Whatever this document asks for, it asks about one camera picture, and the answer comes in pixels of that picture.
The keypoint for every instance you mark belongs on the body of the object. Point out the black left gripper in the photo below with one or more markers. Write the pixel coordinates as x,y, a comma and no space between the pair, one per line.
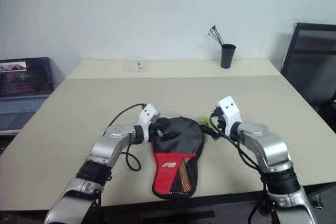
155,130

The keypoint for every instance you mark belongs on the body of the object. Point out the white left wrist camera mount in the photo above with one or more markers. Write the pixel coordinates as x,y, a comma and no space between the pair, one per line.
148,116

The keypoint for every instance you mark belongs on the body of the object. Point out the black mesh office chair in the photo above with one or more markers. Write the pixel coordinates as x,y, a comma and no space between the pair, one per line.
312,66

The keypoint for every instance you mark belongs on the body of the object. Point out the black red mesh paddle case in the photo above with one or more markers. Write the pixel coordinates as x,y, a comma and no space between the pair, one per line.
181,145

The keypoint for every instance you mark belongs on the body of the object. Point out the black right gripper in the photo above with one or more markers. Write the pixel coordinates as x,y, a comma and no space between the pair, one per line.
220,121

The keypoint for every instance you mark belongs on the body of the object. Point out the black table tennis paddle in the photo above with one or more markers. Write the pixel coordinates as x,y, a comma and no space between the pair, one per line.
185,176

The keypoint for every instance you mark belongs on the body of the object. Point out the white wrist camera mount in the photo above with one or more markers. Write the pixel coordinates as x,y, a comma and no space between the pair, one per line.
231,113
148,116

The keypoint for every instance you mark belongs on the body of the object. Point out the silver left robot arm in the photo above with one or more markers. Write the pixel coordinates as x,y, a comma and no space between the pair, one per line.
105,150

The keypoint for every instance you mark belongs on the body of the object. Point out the dark panel below table edge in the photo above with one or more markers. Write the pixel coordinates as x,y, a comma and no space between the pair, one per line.
170,213

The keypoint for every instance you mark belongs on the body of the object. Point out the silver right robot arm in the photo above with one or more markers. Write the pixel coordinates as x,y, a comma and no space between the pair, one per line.
270,145

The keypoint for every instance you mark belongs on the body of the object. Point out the black plastic cup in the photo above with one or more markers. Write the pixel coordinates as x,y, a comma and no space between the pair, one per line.
227,56

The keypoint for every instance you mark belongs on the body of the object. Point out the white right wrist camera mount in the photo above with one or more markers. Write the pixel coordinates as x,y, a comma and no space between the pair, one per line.
231,113

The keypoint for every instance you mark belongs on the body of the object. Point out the grey open laptop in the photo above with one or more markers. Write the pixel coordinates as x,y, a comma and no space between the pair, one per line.
23,87

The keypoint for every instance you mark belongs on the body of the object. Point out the clear plastic box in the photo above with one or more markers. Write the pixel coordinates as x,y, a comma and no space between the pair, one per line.
135,65

